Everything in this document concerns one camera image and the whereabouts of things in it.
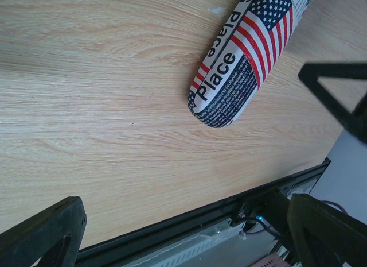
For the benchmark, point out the light blue slotted cable duct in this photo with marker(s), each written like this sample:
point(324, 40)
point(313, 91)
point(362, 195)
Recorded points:
point(184, 251)

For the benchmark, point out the black front mounting rail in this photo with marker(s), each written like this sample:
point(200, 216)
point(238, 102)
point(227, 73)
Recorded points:
point(132, 246)

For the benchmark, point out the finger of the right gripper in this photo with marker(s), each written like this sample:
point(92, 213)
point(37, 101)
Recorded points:
point(341, 89)

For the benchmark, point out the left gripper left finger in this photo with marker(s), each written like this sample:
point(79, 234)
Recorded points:
point(50, 238)

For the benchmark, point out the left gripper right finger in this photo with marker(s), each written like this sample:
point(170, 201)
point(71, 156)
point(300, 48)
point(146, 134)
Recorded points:
point(324, 236)

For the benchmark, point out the american flag glasses case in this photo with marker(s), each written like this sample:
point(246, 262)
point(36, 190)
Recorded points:
point(241, 57)

